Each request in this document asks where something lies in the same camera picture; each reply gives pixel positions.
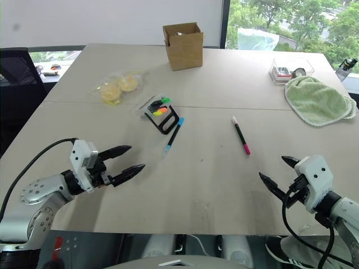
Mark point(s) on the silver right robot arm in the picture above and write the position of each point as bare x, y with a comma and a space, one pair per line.
346, 215

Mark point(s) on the black pen with pink cap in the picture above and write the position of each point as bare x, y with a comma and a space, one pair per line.
240, 136

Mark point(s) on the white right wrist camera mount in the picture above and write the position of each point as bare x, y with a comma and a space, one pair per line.
317, 176

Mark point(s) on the grey trouser leg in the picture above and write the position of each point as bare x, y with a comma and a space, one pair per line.
305, 246

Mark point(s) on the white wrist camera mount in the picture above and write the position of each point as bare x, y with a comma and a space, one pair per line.
317, 176
81, 157

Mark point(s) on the black and white sneaker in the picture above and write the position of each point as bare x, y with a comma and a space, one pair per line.
276, 250

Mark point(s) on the yellow highlighter marker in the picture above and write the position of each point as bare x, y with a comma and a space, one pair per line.
157, 113

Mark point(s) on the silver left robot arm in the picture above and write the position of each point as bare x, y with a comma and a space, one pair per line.
42, 193

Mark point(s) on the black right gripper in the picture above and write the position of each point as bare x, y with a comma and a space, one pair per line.
298, 193

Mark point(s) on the black device with yellow label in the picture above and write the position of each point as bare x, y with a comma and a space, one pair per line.
349, 64

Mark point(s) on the black pen with blue cap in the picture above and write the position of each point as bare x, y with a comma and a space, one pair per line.
174, 136

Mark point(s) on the black holder with highlighters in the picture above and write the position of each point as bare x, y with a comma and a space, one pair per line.
165, 123

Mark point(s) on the orange highlighter marker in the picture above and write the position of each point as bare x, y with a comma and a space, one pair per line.
162, 110

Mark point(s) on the black window frame post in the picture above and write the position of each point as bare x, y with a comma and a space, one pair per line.
225, 23

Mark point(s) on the translucent green tarp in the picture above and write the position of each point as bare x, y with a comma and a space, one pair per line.
256, 39

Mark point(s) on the clear bag of yellow pastries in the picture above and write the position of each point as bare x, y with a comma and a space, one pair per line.
117, 88

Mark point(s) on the clear plastic container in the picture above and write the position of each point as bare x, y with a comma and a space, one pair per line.
280, 70

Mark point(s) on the black mesh office chair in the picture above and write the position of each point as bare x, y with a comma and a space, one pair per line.
16, 92

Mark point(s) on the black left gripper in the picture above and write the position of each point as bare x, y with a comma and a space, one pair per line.
98, 175

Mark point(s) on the white side desk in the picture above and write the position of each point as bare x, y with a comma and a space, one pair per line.
53, 74

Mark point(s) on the brown cardboard box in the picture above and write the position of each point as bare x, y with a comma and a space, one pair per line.
185, 50

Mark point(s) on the green highlighter marker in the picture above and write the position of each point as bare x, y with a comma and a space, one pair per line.
165, 99

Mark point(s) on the green terry towel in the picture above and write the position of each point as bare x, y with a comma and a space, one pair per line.
317, 101

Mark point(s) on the white robot leg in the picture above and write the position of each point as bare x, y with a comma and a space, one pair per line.
158, 246
237, 249

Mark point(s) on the round metal-rimmed object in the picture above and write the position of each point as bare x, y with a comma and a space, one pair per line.
299, 73

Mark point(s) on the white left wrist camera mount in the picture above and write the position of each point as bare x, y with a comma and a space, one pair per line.
81, 157

